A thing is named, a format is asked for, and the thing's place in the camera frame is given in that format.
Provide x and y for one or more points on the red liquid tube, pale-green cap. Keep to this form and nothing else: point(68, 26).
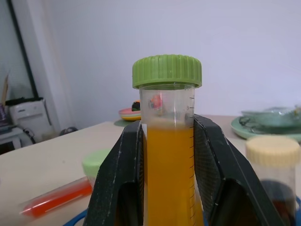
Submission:
point(61, 195)

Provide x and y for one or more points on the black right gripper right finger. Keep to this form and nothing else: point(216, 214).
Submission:
point(225, 169)

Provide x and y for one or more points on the green glass bowl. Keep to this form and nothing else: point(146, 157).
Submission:
point(270, 120)

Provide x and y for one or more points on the round green placemat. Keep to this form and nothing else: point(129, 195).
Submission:
point(122, 123)

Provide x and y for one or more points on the green plate with glass bowl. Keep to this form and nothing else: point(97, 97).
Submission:
point(258, 131)

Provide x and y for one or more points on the yellow liquid tube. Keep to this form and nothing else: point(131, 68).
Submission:
point(168, 141)

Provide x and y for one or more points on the stack of colourful plates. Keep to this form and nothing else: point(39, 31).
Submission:
point(129, 115)

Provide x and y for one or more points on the white appliance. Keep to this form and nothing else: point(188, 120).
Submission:
point(30, 122)

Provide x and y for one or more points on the black window frame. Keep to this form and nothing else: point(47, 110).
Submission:
point(23, 49)

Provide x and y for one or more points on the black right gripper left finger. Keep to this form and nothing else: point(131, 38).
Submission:
point(113, 169)

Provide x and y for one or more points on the black and orange toy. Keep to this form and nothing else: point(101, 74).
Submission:
point(136, 105)

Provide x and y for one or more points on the dark liquid tube, cream cap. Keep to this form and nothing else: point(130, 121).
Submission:
point(274, 169)

